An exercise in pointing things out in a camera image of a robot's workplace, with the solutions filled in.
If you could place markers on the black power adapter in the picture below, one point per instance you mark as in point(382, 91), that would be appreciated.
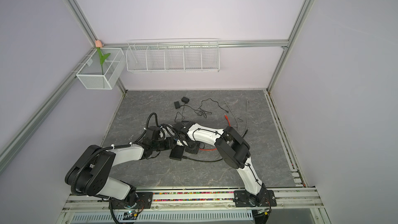
point(185, 100)
point(177, 105)

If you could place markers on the white mesh box basket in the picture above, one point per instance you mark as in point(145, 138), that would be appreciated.
point(90, 74)

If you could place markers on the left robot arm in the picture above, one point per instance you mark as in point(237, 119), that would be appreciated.
point(89, 176)

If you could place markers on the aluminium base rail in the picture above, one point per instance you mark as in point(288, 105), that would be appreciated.
point(192, 206)

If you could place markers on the black power adapter far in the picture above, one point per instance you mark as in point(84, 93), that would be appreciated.
point(185, 100)

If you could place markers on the black ribbed network switch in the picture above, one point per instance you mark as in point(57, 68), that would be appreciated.
point(177, 153)

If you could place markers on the artificial pink tulip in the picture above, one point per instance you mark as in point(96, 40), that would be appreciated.
point(102, 57)

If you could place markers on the black power adapter near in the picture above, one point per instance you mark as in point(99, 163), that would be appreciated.
point(177, 105)

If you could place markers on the white wire wall basket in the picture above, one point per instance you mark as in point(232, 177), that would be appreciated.
point(173, 55)

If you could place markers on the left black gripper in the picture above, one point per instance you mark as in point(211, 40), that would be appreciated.
point(170, 143)

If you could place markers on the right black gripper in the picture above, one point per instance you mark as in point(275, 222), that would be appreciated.
point(192, 151)

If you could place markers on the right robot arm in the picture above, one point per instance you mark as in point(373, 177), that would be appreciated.
point(234, 150)

